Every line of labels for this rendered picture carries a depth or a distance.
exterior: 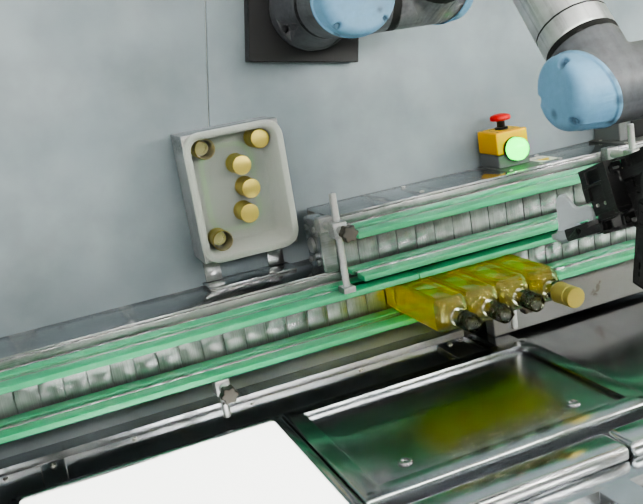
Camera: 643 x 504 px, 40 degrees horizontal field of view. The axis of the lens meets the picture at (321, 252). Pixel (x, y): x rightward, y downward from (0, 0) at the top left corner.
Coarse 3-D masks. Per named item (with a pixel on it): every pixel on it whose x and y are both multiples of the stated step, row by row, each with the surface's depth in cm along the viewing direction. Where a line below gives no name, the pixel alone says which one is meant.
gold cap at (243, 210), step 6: (240, 204) 156; (246, 204) 155; (252, 204) 155; (234, 210) 158; (240, 210) 155; (246, 210) 155; (252, 210) 155; (258, 210) 156; (240, 216) 155; (246, 216) 155; (252, 216) 155
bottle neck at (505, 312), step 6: (486, 300) 143; (492, 300) 142; (486, 306) 142; (492, 306) 140; (498, 306) 139; (504, 306) 138; (510, 306) 139; (486, 312) 142; (492, 312) 140; (498, 312) 138; (504, 312) 141; (510, 312) 139; (492, 318) 141; (498, 318) 138; (504, 318) 140; (510, 318) 139
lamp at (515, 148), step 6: (510, 138) 170; (516, 138) 168; (522, 138) 169; (504, 144) 170; (510, 144) 168; (516, 144) 168; (522, 144) 168; (504, 150) 170; (510, 150) 168; (516, 150) 168; (522, 150) 168; (528, 150) 169; (510, 156) 169; (516, 156) 168; (522, 156) 169
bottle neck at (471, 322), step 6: (456, 312) 140; (462, 312) 139; (468, 312) 138; (450, 318) 141; (456, 318) 139; (462, 318) 138; (468, 318) 136; (474, 318) 138; (480, 318) 137; (456, 324) 140; (462, 324) 138; (468, 324) 137; (474, 324) 138; (480, 324) 137; (468, 330) 137; (474, 330) 137
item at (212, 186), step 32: (224, 128) 148; (192, 160) 154; (224, 160) 156; (256, 160) 158; (192, 192) 148; (224, 192) 157; (288, 192) 154; (224, 224) 158; (256, 224) 161; (288, 224) 157; (224, 256) 152
